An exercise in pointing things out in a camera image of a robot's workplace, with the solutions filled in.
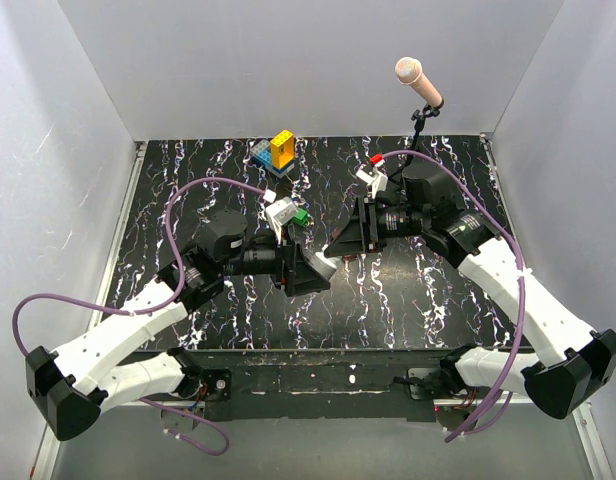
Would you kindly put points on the black microphone stand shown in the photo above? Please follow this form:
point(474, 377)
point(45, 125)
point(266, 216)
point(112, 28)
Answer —
point(419, 117)

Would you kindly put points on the white vitamin pill bottle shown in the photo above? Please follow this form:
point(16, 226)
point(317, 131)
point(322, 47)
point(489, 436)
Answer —
point(324, 267)

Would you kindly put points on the pink microphone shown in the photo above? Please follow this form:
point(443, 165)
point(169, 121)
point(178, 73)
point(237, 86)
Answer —
point(409, 72)

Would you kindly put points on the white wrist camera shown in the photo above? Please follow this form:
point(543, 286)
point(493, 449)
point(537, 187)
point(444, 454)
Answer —
point(372, 175)
point(280, 213)

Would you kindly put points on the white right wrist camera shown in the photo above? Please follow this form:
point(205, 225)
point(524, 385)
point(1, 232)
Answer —
point(372, 175)

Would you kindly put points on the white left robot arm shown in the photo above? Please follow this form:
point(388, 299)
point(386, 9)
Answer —
point(78, 381)

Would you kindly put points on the yellow blue toy brick stack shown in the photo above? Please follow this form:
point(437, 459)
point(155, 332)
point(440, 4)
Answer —
point(276, 156)

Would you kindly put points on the green blue toy brick cluster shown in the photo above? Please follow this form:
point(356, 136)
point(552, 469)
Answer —
point(298, 216)

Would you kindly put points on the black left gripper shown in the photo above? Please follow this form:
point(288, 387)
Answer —
point(292, 272)

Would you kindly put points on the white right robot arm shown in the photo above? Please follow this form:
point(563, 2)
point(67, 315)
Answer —
point(570, 360)

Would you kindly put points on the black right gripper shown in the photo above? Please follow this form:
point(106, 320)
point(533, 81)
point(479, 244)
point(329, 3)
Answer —
point(352, 237)

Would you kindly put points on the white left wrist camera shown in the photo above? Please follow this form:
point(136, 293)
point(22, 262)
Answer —
point(280, 213)

